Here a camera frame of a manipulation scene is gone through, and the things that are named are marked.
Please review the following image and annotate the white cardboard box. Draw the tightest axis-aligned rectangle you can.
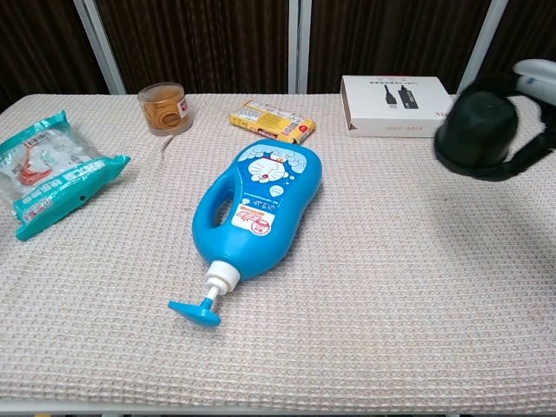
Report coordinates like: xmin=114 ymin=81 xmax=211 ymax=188
xmin=340 ymin=75 xmax=456 ymax=139

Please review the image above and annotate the black round object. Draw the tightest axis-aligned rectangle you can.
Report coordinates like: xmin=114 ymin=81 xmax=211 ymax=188
xmin=434 ymin=82 xmax=521 ymax=182

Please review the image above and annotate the beige waffle tablecloth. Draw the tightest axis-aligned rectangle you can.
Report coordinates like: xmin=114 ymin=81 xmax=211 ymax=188
xmin=0 ymin=92 xmax=556 ymax=404

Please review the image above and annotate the blue pump bottle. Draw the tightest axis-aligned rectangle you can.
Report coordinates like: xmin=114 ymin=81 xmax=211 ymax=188
xmin=168 ymin=138 xmax=324 ymax=328

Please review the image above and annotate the white frame post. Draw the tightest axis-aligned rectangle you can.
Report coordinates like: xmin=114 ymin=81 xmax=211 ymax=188
xmin=72 ymin=0 xmax=128 ymax=96
xmin=456 ymin=0 xmax=508 ymax=96
xmin=288 ymin=0 xmax=314 ymax=95

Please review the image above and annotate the teal plastic package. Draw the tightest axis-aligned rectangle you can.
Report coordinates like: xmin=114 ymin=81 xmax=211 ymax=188
xmin=0 ymin=109 xmax=132 ymax=242

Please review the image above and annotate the yellow small carton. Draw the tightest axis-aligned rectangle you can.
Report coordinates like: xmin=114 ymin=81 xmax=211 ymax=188
xmin=228 ymin=98 xmax=317 ymax=145

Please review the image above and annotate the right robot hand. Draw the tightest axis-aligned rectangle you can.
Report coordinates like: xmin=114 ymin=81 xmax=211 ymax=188
xmin=464 ymin=57 xmax=556 ymax=180

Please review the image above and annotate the clear jar of rubber bands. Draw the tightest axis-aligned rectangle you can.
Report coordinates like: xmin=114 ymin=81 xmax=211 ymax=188
xmin=136 ymin=81 xmax=195 ymax=137

